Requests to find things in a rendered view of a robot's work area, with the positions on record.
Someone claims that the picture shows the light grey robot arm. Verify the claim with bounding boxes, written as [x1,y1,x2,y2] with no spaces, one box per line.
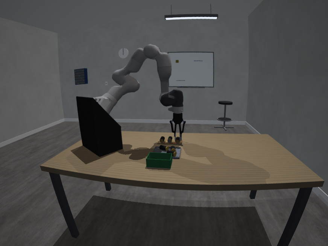
[94,44,183,114]

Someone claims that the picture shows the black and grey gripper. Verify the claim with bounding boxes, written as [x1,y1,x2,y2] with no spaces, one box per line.
[170,113,186,141]

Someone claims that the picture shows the green open box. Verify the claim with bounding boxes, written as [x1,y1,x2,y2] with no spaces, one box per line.
[146,152,172,169]

